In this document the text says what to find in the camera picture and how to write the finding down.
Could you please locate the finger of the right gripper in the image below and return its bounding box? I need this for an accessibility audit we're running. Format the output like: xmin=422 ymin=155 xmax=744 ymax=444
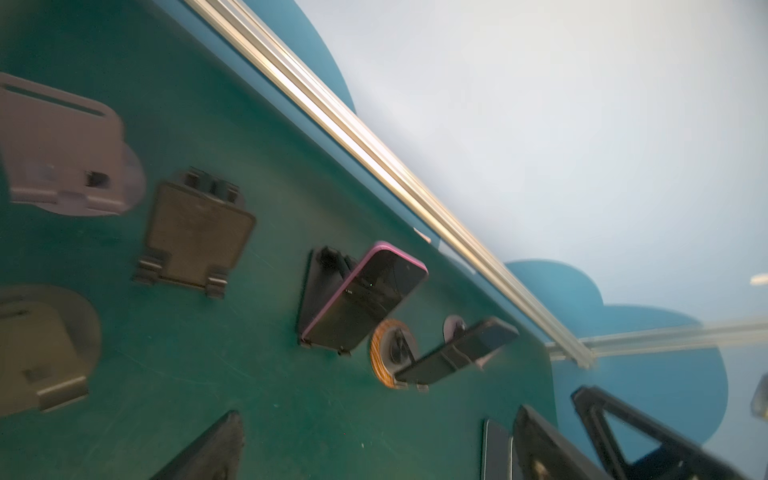
xmin=569 ymin=385 xmax=751 ymax=480

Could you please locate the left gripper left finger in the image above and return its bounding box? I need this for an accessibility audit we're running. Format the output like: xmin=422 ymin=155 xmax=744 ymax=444
xmin=151 ymin=410 xmax=245 ymax=480

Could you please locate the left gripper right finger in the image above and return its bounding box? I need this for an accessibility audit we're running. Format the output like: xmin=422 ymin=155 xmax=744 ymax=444
xmin=512 ymin=405 xmax=610 ymax=480

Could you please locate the blue phone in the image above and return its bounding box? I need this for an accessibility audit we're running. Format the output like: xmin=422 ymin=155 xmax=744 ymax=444
xmin=480 ymin=419 xmax=512 ymax=480

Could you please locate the grey round stand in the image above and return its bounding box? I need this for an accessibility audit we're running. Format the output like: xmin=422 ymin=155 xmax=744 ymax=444
xmin=1 ymin=73 xmax=147 ymax=217
xmin=443 ymin=314 xmax=498 ymax=371
xmin=1 ymin=284 xmax=102 ymax=417

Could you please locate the black folding phone stand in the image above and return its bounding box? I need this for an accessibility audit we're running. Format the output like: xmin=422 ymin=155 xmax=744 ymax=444
xmin=132 ymin=168 xmax=257 ymax=299

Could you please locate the dark phone back middle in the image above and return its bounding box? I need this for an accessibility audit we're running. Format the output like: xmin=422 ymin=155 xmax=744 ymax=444
xmin=394 ymin=317 xmax=519 ymax=387

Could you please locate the round wooden phone stand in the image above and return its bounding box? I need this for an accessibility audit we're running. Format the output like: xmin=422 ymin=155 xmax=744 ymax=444
xmin=369 ymin=319 xmax=418 ymax=390

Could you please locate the black stand back left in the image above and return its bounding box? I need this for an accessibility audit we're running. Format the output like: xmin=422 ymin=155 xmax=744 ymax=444
xmin=296 ymin=246 xmax=358 ymax=348

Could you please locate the pink-edged phone back left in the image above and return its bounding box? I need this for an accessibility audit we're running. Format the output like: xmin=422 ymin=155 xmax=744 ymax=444
xmin=304 ymin=241 xmax=429 ymax=355

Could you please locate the right aluminium frame post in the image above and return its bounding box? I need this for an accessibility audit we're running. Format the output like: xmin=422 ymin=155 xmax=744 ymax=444
xmin=580 ymin=316 xmax=767 ymax=358

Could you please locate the horizontal aluminium frame bar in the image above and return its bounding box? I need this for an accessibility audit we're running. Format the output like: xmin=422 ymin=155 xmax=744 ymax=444
xmin=187 ymin=1 xmax=596 ymax=369

